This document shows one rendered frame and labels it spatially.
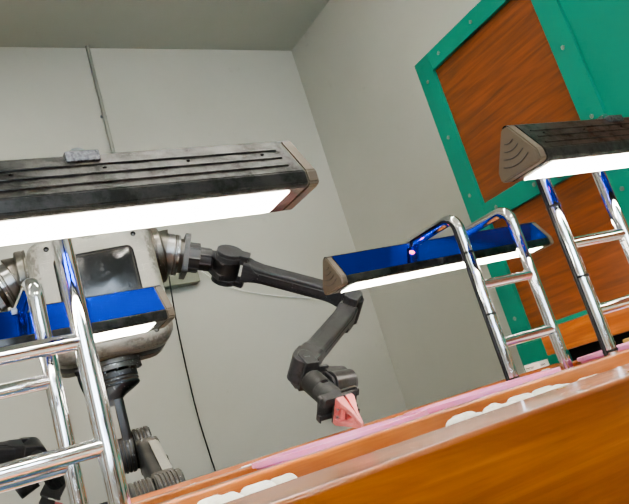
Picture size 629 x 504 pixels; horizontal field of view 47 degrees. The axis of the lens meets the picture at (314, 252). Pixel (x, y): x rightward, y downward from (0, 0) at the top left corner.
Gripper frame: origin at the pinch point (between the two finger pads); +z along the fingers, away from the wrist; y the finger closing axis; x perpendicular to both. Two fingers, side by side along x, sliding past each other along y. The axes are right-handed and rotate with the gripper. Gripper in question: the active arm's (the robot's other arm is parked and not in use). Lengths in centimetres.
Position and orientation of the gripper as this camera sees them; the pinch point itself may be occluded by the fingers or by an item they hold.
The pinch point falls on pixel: (360, 424)
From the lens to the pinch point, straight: 157.8
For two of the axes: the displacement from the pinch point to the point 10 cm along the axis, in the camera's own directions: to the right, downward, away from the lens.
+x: -0.6, 9.3, 3.5
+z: 5.3, 3.3, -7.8
